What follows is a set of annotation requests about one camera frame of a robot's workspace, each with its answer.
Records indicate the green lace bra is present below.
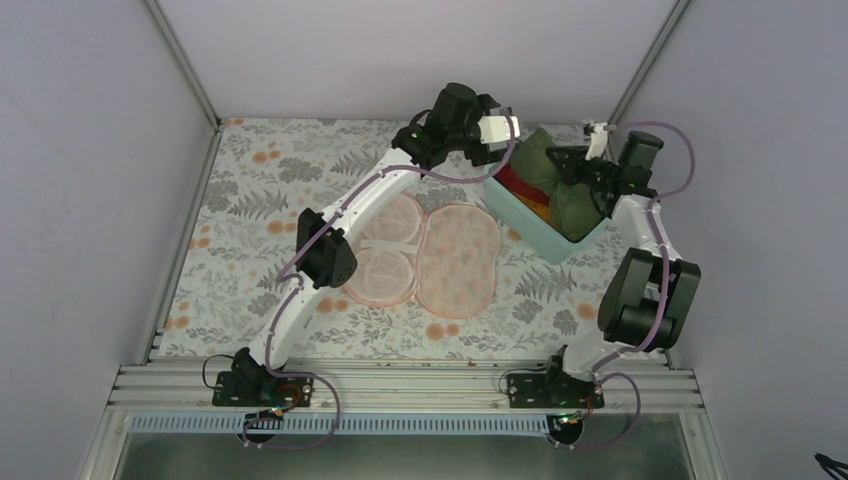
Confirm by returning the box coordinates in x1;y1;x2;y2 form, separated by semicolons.
509;128;602;243

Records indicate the floral pink laundry bag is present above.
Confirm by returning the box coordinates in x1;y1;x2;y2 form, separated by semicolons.
343;194;502;319

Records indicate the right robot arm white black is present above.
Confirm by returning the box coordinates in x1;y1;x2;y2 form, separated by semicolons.
541;131;701;407

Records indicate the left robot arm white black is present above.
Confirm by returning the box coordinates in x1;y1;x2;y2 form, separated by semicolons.
217;82;521;405

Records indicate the red bra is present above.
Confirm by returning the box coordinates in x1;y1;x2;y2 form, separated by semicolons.
494;165;550;207

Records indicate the orange yellow garment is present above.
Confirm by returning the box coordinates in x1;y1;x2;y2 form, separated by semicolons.
513;193;553;225

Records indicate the teal plastic basket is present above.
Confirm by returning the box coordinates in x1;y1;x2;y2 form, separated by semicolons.
483;174;611;264

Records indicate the floral patterned table mat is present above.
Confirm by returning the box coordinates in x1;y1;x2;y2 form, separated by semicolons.
158;118;626;360

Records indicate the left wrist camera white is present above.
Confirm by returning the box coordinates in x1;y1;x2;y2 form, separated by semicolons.
477;115;521;145

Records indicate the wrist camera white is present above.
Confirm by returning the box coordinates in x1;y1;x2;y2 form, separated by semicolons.
583;119;610;161
477;115;521;145

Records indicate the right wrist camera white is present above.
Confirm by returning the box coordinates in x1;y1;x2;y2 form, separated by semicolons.
583;119;610;161

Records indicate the aluminium rail frame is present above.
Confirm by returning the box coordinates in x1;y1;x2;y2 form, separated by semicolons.
82;359;726;479

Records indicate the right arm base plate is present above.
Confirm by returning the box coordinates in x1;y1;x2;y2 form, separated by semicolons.
506;372;605;409

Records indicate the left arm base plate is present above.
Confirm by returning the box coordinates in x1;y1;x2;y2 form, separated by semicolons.
211;372;314;411

